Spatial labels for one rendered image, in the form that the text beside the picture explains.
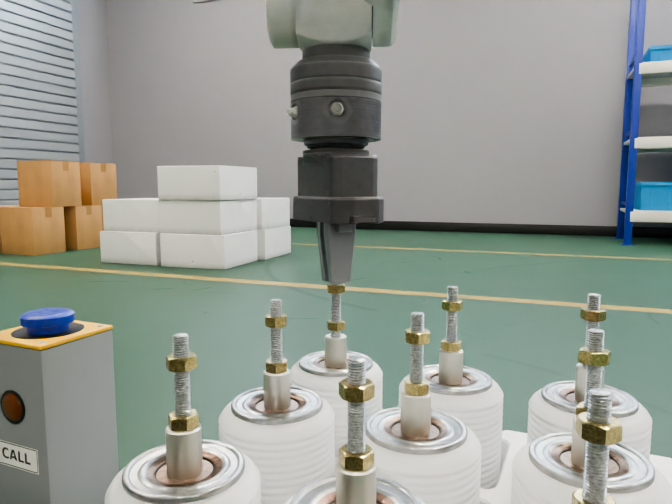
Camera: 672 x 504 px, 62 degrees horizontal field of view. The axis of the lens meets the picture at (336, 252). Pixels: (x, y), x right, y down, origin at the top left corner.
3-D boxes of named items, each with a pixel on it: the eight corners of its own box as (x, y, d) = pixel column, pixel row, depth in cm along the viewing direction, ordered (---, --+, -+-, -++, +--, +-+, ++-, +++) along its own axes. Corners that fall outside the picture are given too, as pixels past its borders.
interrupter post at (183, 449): (208, 466, 37) (207, 418, 36) (198, 485, 34) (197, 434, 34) (172, 465, 37) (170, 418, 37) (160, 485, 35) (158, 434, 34)
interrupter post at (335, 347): (329, 362, 59) (329, 331, 58) (350, 365, 58) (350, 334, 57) (320, 369, 56) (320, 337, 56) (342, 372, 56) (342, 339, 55)
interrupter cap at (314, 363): (317, 352, 62) (317, 346, 62) (382, 360, 59) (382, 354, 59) (285, 373, 55) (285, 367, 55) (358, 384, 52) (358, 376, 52)
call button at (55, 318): (44, 345, 43) (42, 319, 43) (9, 339, 45) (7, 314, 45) (86, 332, 47) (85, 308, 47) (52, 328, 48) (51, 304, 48)
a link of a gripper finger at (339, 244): (323, 283, 55) (323, 220, 54) (352, 281, 56) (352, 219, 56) (331, 286, 54) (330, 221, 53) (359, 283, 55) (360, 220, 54)
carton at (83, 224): (103, 246, 403) (101, 205, 400) (77, 250, 381) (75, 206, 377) (72, 245, 414) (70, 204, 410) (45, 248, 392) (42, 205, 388)
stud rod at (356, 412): (345, 495, 30) (346, 360, 29) (348, 485, 31) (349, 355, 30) (363, 497, 30) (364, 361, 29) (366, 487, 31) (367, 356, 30)
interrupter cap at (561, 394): (639, 429, 42) (640, 420, 42) (535, 411, 46) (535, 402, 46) (637, 396, 49) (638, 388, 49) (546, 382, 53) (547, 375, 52)
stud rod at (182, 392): (194, 446, 36) (190, 332, 35) (189, 454, 35) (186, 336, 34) (178, 446, 36) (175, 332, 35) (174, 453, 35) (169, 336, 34)
